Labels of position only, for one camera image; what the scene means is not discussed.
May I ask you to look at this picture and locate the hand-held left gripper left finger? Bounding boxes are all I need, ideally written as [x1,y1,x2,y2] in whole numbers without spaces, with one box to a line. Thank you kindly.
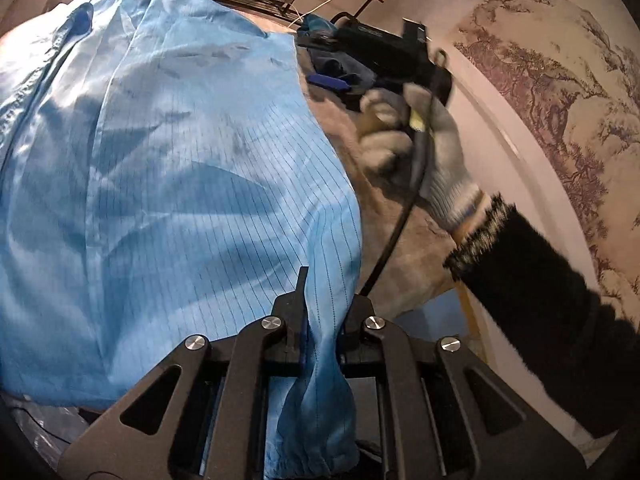
[60,267,309,480]

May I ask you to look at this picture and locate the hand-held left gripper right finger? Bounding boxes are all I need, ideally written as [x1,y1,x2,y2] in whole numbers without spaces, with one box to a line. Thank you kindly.
[340,296,586,480]

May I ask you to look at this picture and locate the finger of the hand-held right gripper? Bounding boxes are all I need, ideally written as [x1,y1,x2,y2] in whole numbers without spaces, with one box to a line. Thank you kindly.
[307,72,351,93]

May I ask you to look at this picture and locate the large blue striped garment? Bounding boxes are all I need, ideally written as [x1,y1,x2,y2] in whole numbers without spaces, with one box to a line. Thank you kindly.
[0,0,363,480]

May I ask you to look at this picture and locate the person's right forearm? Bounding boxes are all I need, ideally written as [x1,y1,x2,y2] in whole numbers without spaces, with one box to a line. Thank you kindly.
[442,192,640,441]

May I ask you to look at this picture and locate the dark teal clothes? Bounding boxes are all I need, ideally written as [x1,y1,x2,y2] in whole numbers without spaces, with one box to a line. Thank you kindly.
[295,15,376,93]

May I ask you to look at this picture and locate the person's right hand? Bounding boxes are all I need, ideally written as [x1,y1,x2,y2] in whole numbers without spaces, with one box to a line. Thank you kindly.
[357,82,483,233]

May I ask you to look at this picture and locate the beige plaid blanket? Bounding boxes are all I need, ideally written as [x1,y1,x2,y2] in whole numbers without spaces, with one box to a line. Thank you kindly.
[295,35,458,321]

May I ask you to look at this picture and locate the clear plastic wrap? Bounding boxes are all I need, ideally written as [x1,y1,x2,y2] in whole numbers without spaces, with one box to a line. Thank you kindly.
[7,395,96,456]

